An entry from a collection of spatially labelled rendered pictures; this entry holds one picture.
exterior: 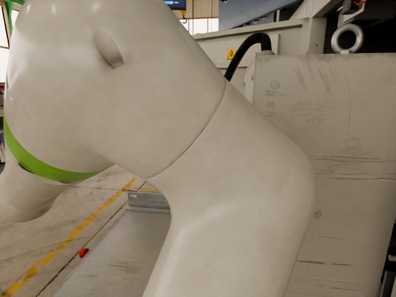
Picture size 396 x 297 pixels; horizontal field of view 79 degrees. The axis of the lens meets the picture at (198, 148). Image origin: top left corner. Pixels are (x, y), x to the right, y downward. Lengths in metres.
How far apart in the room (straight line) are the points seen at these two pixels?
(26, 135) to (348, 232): 0.44
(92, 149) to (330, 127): 0.32
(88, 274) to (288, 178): 0.68
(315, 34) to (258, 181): 0.82
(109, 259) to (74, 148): 0.67
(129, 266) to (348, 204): 0.59
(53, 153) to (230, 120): 0.13
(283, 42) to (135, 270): 0.92
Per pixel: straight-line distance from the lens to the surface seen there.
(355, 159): 0.42
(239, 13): 1.38
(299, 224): 0.21
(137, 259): 0.81
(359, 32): 0.44
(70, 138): 0.18
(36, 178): 0.28
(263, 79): 0.37
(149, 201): 1.06
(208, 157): 0.16
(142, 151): 0.16
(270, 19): 1.79
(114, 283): 0.76
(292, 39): 1.03
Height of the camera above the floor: 1.35
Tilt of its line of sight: 14 degrees down
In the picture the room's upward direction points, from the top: straight up
